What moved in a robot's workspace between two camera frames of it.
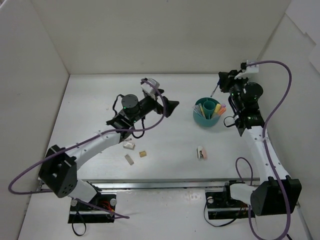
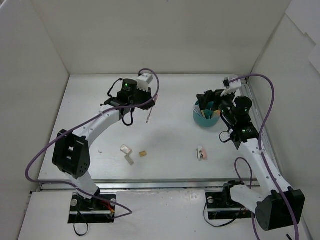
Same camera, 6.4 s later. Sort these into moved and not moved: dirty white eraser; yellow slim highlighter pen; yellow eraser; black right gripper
Moved: black right gripper
Not moved: yellow slim highlighter pen; dirty white eraser; yellow eraser
